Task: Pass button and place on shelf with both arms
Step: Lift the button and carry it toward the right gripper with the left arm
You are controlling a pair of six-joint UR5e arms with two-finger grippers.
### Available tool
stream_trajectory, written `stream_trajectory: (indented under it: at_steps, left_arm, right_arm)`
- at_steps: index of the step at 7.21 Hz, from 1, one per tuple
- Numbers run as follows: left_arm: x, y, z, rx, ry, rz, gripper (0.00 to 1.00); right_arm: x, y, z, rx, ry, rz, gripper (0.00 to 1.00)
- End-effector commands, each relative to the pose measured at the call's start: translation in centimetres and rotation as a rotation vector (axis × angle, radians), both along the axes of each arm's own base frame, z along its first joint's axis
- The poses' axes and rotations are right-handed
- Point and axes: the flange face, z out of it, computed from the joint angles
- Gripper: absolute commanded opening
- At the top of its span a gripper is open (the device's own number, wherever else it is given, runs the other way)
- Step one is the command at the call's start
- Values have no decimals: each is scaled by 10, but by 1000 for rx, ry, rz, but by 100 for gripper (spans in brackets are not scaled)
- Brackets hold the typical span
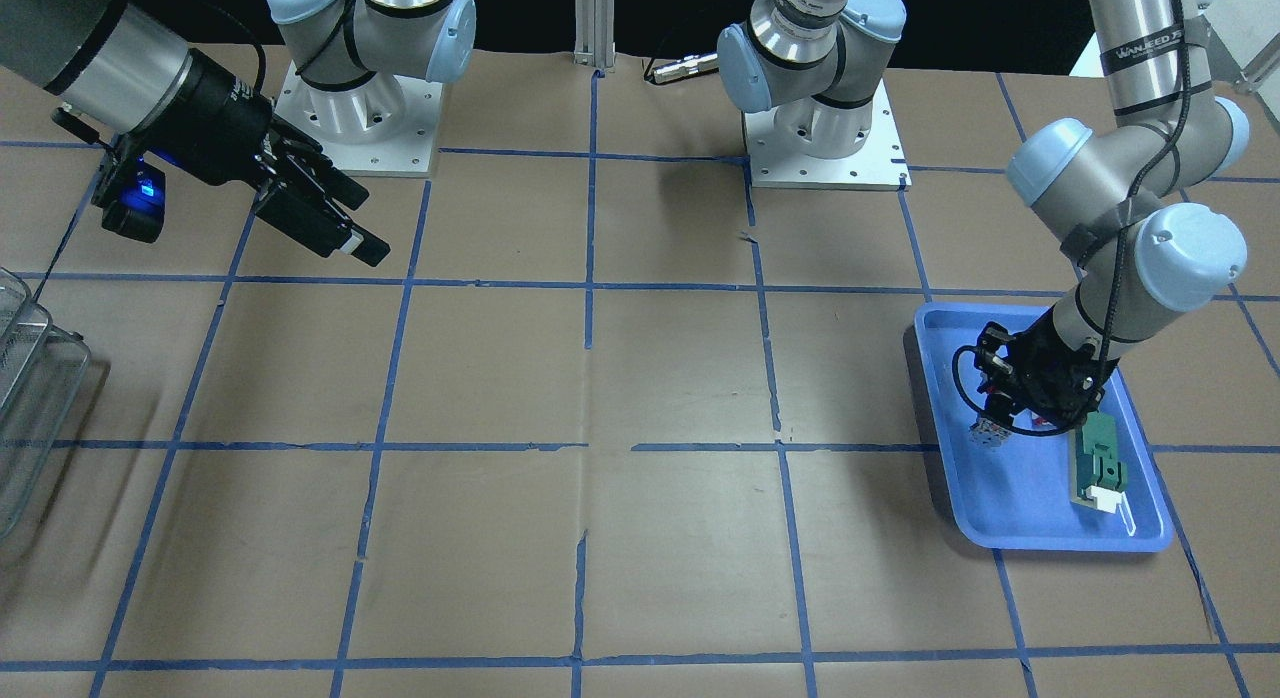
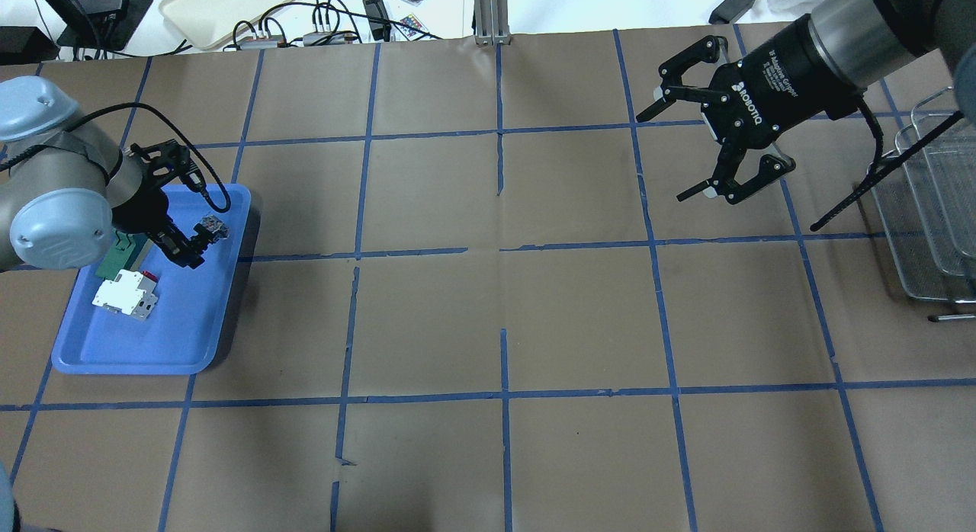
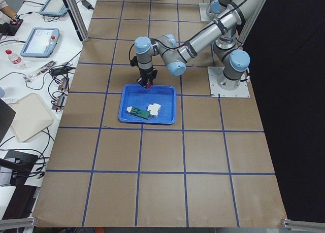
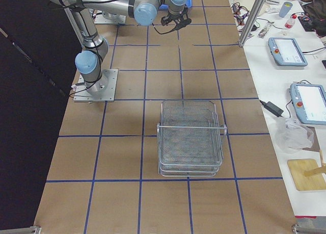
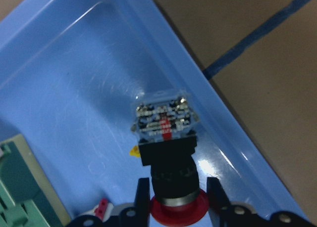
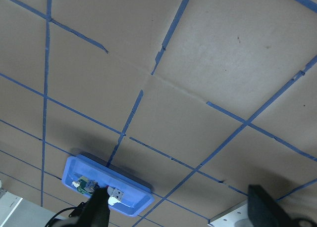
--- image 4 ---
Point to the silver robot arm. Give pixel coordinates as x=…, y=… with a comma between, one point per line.
x=110, y=16
x=95, y=47

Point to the black power adapter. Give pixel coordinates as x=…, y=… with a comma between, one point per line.
x=272, y=108

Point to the blue plastic tray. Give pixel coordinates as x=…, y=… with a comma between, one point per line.
x=188, y=4

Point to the clear plastic bag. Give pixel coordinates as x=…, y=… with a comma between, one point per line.
x=291, y=133

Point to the upper teach pendant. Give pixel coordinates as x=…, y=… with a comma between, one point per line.
x=286, y=52

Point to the teach pendant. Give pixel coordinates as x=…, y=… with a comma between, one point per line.
x=286, y=52
x=308, y=102

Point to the lower teach pendant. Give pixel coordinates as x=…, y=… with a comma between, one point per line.
x=308, y=102

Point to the plastic water bottle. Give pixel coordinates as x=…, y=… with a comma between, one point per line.
x=290, y=22

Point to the wooden board stand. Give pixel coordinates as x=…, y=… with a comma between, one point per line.
x=306, y=174

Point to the blue cup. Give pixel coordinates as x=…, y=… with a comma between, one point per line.
x=285, y=8

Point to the person at desk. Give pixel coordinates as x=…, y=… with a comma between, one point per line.
x=316, y=10

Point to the silver wire mesh shelf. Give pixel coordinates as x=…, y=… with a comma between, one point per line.
x=189, y=138

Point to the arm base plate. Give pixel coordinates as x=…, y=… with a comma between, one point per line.
x=103, y=90
x=99, y=20

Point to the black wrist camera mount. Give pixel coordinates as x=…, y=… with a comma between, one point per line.
x=181, y=20

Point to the aluminium frame post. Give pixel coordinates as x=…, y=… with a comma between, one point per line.
x=253, y=14

